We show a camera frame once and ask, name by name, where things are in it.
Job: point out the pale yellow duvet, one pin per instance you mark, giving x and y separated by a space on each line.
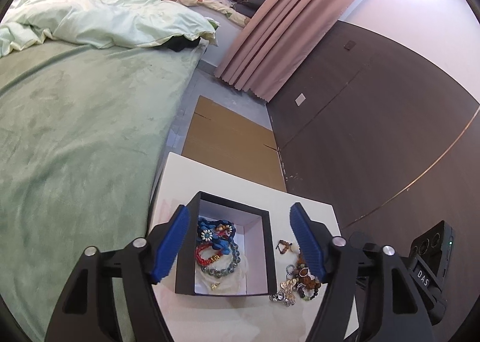
97 15

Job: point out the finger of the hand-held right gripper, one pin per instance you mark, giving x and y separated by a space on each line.
362 241

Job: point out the dark wall plate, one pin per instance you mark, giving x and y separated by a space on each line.
350 44

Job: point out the clear bag with gold pendant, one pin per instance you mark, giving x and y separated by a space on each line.
225 284

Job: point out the white wall switch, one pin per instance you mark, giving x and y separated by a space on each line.
300 99

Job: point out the flat cardboard sheet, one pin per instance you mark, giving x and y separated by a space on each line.
228 143

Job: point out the pink curtain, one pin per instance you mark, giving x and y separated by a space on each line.
285 19

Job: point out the black jewelry box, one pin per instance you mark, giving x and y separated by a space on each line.
185 279

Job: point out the black garment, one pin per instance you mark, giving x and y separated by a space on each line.
182 44

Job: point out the bed with green blanket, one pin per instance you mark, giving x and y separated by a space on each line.
82 147

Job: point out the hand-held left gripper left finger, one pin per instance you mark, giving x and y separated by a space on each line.
168 248

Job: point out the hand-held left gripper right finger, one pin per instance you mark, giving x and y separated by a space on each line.
308 248

